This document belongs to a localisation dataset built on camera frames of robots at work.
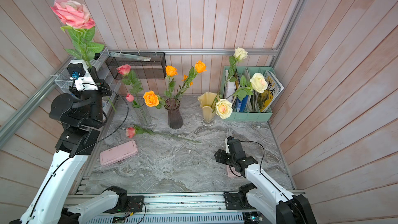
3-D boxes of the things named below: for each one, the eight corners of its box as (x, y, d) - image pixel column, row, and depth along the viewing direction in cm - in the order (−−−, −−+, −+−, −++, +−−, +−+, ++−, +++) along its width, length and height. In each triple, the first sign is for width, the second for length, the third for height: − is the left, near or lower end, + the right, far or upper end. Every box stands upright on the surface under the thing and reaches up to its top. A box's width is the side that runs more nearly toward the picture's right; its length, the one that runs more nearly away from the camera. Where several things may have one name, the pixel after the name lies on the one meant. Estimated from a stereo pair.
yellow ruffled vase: (198, 127, 101) (199, 108, 85) (198, 112, 110) (198, 92, 94) (217, 127, 101) (221, 108, 86) (215, 112, 110) (218, 92, 94)
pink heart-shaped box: (103, 167, 87) (100, 165, 84) (102, 154, 92) (99, 152, 89) (138, 153, 92) (137, 151, 89) (136, 141, 97) (134, 139, 94)
